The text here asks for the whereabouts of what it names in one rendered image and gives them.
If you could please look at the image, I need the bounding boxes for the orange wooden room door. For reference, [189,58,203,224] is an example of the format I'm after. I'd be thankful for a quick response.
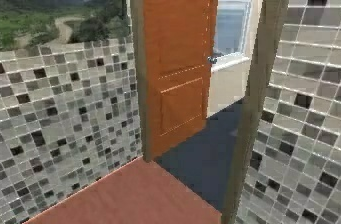
[142,0,219,161]

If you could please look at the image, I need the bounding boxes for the white framed window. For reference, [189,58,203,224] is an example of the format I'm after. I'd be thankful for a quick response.
[210,0,254,73]

